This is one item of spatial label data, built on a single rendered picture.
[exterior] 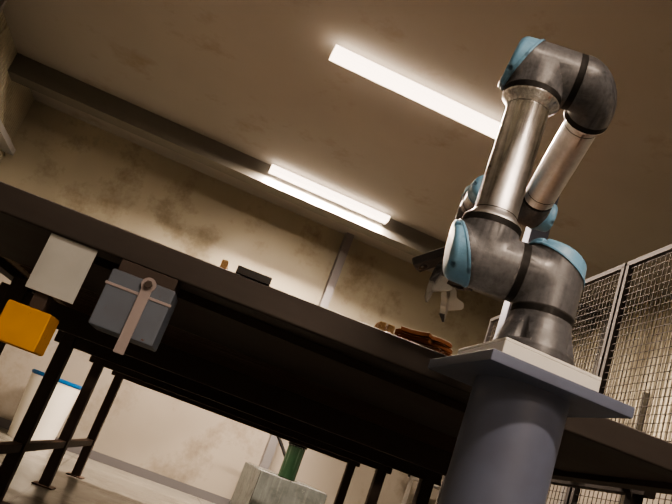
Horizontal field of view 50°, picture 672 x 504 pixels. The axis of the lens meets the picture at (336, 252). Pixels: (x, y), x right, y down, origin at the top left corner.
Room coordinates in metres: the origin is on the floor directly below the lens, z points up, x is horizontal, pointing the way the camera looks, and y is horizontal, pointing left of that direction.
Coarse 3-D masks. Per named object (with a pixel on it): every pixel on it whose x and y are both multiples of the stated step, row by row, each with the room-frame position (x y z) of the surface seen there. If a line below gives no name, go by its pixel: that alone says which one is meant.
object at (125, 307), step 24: (120, 264) 1.46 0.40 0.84; (120, 288) 1.44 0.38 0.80; (144, 288) 1.44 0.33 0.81; (168, 288) 1.47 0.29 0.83; (96, 312) 1.44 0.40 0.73; (120, 312) 1.45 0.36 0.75; (144, 312) 1.45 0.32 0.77; (168, 312) 1.47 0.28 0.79; (120, 336) 1.44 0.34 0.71; (144, 336) 1.45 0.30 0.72
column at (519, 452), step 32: (480, 352) 1.16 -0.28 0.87; (480, 384) 1.25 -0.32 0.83; (512, 384) 1.20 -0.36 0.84; (544, 384) 1.15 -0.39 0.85; (576, 384) 1.14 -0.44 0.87; (480, 416) 1.23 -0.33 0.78; (512, 416) 1.19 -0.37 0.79; (544, 416) 1.19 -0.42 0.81; (576, 416) 1.31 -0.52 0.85; (608, 416) 1.21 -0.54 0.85; (480, 448) 1.21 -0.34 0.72; (512, 448) 1.19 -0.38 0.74; (544, 448) 1.20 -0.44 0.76; (448, 480) 1.26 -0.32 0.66; (480, 480) 1.20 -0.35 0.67; (512, 480) 1.19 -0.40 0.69; (544, 480) 1.21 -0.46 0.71
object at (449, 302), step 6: (444, 294) 1.78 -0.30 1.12; (450, 294) 1.78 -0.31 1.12; (456, 294) 1.77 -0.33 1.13; (444, 300) 1.79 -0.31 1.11; (450, 300) 1.79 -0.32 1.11; (456, 300) 1.78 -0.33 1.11; (444, 306) 1.79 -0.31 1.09; (450, 306) 1.79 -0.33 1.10; (456, 306) 1.78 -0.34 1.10; (462, 306) 1.78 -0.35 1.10; (444, 312) 1.80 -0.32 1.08; (444, 318) 1.80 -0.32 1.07
